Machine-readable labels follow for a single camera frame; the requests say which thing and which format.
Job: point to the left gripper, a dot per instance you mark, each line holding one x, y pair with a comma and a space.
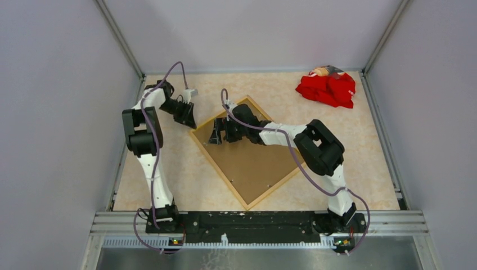
187, 117

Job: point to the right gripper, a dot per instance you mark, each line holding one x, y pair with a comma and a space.
220, 124

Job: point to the brown backing board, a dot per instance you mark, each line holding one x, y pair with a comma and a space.
250, 171

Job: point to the yellow wooden picture frame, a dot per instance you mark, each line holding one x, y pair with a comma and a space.
283, 198

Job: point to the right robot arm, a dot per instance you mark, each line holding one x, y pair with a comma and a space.
322, 152

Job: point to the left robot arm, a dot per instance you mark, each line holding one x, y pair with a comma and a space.
144, 138

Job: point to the red cloth doll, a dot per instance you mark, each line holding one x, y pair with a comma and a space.
328, 85

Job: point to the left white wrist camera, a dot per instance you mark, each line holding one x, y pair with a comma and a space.
188, 94

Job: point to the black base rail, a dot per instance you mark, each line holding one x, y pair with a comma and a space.
256, 227

